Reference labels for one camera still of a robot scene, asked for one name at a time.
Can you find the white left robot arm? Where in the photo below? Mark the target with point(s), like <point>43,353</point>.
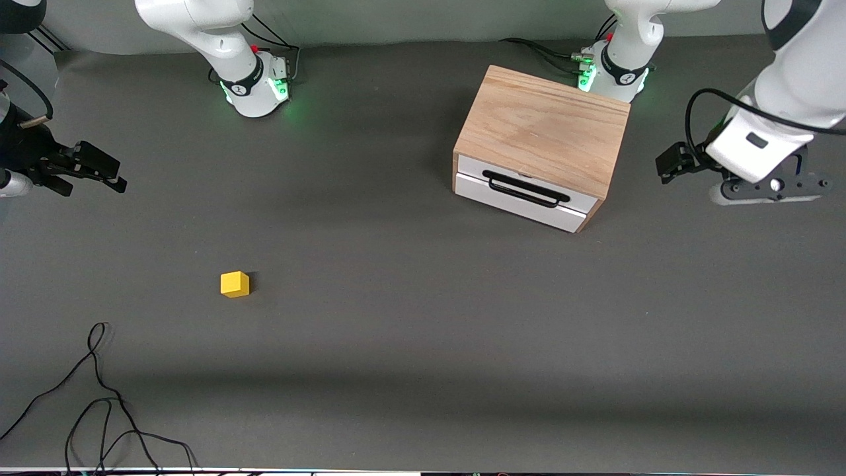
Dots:
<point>806,86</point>

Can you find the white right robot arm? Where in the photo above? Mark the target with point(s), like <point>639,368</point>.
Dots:
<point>225,46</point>

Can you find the dark grey table mat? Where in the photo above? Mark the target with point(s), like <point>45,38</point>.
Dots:
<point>423,330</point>

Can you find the white-fronted wooden drawer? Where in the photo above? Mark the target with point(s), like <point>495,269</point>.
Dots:
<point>472,185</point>

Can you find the wooden drawer cabinet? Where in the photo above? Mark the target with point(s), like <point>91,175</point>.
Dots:
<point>542,125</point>

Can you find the yellow cube block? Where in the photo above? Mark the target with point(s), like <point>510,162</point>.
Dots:
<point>234,284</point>

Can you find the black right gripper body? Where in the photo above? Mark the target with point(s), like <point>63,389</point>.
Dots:
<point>28,151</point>

